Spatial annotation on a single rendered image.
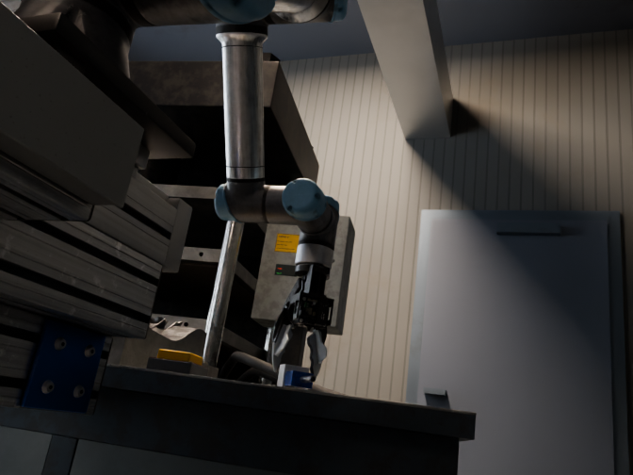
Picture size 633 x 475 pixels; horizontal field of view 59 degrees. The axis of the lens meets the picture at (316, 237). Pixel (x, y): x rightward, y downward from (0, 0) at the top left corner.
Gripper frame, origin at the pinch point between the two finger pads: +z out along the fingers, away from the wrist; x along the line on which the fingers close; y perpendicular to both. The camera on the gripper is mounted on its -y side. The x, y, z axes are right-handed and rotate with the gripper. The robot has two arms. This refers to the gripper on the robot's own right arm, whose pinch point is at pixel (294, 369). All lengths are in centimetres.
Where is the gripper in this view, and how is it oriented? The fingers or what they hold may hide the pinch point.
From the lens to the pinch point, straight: 112.5
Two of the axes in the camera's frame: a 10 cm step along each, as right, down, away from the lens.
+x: 9.2, 2.4, 3.0
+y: 3.6, -2.5, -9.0
